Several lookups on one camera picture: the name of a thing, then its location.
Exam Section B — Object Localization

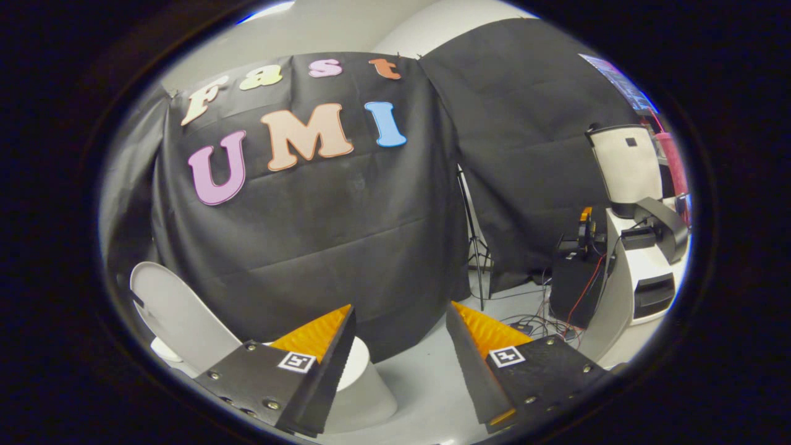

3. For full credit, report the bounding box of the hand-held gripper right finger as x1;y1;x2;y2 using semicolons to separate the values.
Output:
445;301;614;434

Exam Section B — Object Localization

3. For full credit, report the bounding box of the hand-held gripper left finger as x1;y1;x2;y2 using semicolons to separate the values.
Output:
193;303;358;438

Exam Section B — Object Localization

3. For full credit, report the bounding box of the white toilet lid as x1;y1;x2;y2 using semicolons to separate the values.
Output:
129;261;243;375

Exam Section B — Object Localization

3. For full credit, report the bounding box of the white toilet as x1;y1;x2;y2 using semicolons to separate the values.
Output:
150;336;398;434

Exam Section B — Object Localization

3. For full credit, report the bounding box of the black light stand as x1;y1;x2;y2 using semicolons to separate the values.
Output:
457;166;494;312

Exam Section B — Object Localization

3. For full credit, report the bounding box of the black flat panel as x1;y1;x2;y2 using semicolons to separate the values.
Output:
549;238;610;329

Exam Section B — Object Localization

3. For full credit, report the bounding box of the black backdrop cloth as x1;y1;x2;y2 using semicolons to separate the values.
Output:
99;93;171;297
151;52;472;363
419;17;645;295

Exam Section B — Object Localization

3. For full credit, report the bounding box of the orange and black gripper device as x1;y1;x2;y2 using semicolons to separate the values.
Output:
577;206;598;255

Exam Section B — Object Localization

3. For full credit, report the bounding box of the white robot with screen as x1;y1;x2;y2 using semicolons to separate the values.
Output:
578;124;692;367

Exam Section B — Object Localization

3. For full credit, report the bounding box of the tangle of floor cables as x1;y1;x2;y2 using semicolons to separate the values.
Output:
493;284;588;344

